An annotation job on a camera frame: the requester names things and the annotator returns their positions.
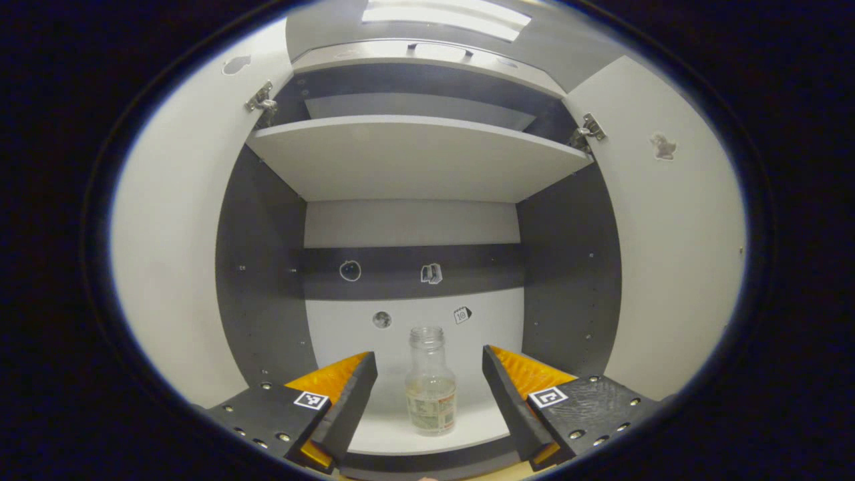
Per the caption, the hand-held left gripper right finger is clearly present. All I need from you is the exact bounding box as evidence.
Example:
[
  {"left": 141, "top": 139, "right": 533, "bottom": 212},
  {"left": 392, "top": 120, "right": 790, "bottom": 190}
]
[{"left": 481, "top": 344, "right": 663, "bottom": 472}]

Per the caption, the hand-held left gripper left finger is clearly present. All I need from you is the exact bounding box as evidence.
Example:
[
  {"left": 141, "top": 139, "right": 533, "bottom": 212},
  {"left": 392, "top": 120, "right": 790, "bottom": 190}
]
[{"left": 202, "top": 350, "right": 379, "bottom": 475}]

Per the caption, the clear glass bottle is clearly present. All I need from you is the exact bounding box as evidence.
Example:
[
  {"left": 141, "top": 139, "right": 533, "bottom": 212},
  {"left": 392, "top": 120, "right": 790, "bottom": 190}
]
[{"left": 405, "top": 325, "right": 458, "bottom": 437}]

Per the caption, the grey cabinet door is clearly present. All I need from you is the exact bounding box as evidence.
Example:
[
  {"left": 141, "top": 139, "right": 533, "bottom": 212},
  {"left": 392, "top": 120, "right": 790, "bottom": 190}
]
[
  {"left": 110, "top": 17, "right": 295, "bottom": 410},
  {"left": 564, "top": 55, "right": 747, "bottom": 402}
]

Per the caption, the grey cabinet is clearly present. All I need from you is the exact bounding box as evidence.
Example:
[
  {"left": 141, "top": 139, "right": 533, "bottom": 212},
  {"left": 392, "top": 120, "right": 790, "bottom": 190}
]
[{"left": 215, "top": 39, "right": 623, "bottom": 478}]

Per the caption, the long ceiling light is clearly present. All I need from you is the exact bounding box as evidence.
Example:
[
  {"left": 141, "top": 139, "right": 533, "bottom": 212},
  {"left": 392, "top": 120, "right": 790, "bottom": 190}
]
[{"left": 361, "top": 0, "right": 533, "bottom": 42}]

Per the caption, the small metal drawer handle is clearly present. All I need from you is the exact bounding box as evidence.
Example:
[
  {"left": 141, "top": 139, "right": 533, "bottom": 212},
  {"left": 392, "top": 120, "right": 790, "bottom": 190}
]
[{"left": 406, "top": 42, "right": 474, "bottom": 59}]

